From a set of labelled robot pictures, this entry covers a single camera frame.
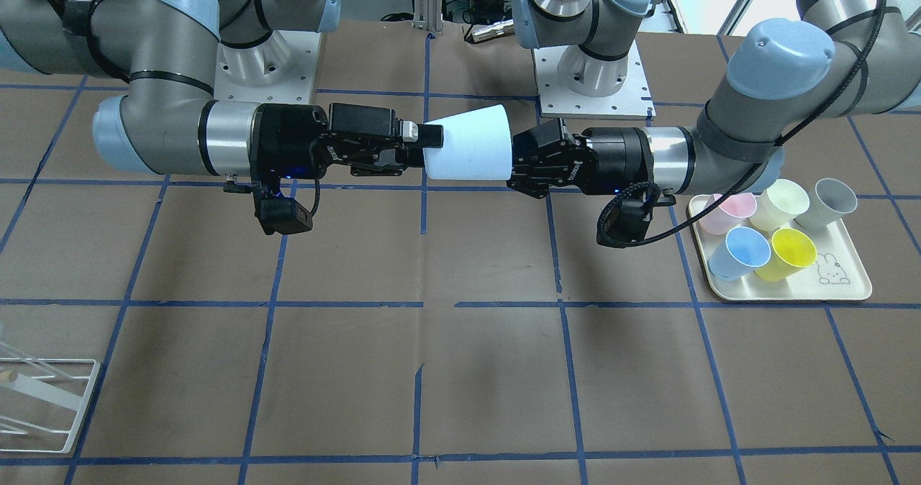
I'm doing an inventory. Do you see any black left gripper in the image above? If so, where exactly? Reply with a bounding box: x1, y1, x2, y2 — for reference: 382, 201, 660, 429
507, 119, 654, 199

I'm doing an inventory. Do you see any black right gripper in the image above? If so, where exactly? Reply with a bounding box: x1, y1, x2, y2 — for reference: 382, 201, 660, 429
251, 104, 444, 182

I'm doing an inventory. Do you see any light blue ikea cup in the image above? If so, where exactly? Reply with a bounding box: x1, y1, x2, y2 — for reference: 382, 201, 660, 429
424, 105, 512, 181

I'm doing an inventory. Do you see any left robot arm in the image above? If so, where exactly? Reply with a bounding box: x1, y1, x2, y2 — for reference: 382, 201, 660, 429
507, 0, 919, 199

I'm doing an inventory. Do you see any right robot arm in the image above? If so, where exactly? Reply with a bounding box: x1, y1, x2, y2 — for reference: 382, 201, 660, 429
2, 0, 444, 183

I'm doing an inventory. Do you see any pink ikea cup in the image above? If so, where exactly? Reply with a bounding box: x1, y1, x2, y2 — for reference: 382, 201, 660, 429
698, 193, 757, 235

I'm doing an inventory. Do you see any blue ikea cup on tray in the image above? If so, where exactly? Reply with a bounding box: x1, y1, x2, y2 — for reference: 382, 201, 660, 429
707, 226, 772, 281

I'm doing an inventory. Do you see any cream ikea cup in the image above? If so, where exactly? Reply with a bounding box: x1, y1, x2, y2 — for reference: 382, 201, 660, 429
749, 178, 810, 232

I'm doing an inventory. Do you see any yellow ikea cup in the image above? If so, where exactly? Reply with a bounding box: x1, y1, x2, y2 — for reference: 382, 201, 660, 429
756, 228, 818, 282

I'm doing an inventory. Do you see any grey ikea cup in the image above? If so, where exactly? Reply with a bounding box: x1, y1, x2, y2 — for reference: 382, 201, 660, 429
794, 178, 858, 230

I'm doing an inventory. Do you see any white bunny tray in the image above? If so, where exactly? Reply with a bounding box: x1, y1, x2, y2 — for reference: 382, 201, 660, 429
686, 191, 873, 303

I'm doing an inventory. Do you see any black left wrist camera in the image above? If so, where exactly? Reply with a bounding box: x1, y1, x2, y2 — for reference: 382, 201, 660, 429
596, 182, 676, 248

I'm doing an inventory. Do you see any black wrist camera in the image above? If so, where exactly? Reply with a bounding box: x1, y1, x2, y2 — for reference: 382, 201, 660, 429
251, 180, 320, 235
596, 182, 676, 248

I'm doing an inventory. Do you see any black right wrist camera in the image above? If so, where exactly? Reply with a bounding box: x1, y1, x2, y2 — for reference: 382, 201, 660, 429
251, 180, 320, 235

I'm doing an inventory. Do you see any white wire cup rack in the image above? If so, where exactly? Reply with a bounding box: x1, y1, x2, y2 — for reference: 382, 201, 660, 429
1, 342, 101, 455

